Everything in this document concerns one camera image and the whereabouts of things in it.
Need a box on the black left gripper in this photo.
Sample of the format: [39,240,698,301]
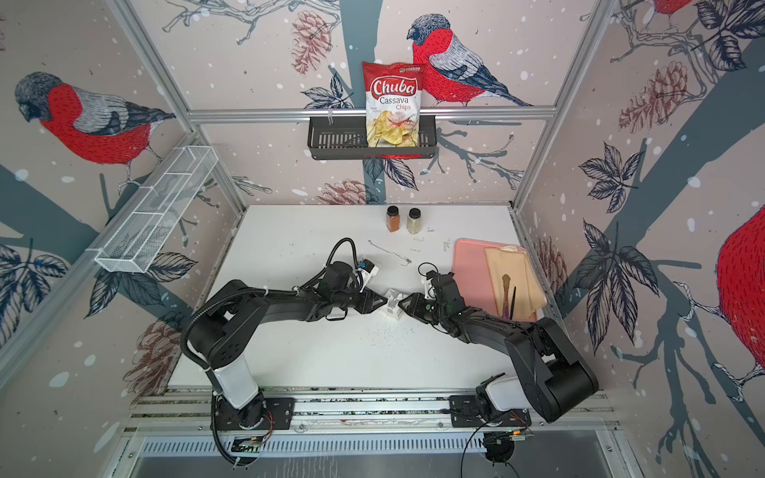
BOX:
[331,285,390,316]

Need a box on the wooden cutting board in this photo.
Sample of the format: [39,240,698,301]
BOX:
[484,245,547,322]

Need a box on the beige spice jar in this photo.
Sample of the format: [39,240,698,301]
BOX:
[406,207,422,235]

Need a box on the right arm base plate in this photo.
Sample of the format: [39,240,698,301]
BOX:
[448,396,531,429]

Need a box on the orange spice jar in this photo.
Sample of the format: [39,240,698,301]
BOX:
[386,205,400,232]

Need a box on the pink plastic tray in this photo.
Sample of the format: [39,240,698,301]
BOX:
[452,239,507,317]

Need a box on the aluminium mounting rail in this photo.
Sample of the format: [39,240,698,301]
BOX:
[124,388,622,434]

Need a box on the white lift-off lid jewelry box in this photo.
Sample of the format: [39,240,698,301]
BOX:
[381,289,404,320]

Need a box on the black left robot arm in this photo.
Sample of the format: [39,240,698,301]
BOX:
[180,237,388,430]

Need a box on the white mesh wall shelf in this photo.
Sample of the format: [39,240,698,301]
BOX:
[95,145,218,273]

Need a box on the Chuba cassava chips bag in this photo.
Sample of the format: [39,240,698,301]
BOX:
[363,62,424,149]

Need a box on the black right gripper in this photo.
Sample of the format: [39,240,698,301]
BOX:
[395,293,448,325]

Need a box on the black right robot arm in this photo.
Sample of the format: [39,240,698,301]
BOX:
[398,270,600,422]

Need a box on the black wire wall basket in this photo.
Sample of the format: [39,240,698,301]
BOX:
[307,116,437,161]

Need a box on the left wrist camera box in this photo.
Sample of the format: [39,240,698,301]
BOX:
[358,259,380,291]

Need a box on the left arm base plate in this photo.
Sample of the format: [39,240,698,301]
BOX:
[211,398,296,432]

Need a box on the silver pearl necklace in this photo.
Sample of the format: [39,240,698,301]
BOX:
[367,239,414,266]

